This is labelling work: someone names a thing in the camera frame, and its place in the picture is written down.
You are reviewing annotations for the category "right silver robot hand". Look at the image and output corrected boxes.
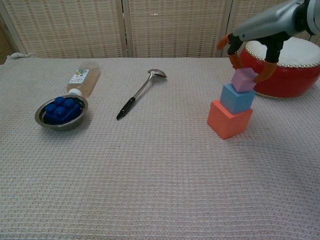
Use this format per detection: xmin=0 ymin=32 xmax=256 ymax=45
xmin=216 ymin=0 xmax=308 ymax=83

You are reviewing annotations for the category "blue toy brick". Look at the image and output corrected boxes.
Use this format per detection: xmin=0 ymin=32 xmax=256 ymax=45
xmin=44 ymin=96 xmax=82 ymax=125

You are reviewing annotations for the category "small pink foam cube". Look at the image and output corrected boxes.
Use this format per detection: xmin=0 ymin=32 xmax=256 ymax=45
xmin=231 ymin=67 xmax=259 ymax=93

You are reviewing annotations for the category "steel ladle black handle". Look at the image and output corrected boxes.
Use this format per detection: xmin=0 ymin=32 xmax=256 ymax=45
xmin=116 ymin=68 xmax=168 ymax=121

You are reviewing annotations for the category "blue foam cube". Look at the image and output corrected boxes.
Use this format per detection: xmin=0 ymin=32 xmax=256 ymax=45
xmin=219 ymin=83 xmax=257 ymax=115

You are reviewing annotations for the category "large orange foam cube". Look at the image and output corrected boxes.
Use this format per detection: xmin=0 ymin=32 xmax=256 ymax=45
xmin=206 ymin=99 xmax=254 ymax=140

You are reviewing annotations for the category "woven beige tablecloth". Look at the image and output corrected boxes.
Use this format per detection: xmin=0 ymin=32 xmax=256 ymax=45
xmin=0 ymin=52 xmax=320 ymax=240

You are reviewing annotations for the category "brown pouch white cap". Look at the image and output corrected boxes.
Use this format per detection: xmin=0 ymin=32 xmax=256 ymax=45
xmin=65 ymin=62 xmax=102 ymax=99

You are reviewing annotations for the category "red drum white skin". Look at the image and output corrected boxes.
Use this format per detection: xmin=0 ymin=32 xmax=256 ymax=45
xmin=238 ymin=37 xmax=320 ymax=98

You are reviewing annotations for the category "bamboo screen panel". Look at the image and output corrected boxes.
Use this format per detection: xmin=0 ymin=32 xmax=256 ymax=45
xmin=0 ymin=0 xmax=128 ymax=60
xmin=224 ymin=0 xmax=320 ymax=58
xmin=122 ymin=0 xmax=233 ymax=59
xmin=0 ymin=14 xmax=18 ymax=65

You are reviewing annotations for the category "steel bowl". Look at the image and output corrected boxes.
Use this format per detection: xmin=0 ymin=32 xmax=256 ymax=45
xmin=34 ymin=94 xmax=89 ymax=132

